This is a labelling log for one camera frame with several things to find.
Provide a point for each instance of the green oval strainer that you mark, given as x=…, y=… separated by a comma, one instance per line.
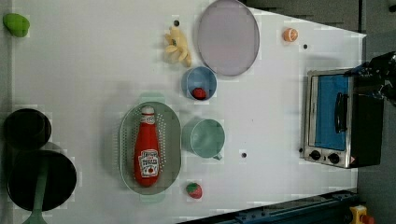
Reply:
x=168, y=133

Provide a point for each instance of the green plush toy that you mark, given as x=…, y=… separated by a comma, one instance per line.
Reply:
x=16, y=24

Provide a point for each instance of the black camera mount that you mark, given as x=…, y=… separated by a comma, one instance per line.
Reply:
x=376, y=78

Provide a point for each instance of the blue metal rail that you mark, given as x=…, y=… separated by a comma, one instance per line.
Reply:
x=329, y=208

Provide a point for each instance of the orange slice toy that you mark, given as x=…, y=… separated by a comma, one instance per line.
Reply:
x=290, y=35

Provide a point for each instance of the green cup with handle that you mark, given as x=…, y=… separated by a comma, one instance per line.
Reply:
x=204, y=138

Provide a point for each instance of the yellow plush banana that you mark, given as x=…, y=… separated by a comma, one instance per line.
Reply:
x=177, y=41

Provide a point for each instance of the plush strawberry toy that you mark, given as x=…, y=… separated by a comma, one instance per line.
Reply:
x=194, y=190

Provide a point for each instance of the green spatula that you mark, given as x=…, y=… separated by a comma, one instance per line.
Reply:
x=36, y=216

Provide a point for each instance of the red plush ketchup bottle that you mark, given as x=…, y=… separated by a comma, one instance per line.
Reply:
x=147, y=154

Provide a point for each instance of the silver toaster oven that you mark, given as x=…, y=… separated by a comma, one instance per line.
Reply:
x=343, y=127

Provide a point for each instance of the lilac round plate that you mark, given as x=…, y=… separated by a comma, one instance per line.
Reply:
x=228, y=37

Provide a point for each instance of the small red toy ball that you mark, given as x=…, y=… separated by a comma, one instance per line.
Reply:
x=199, y=93

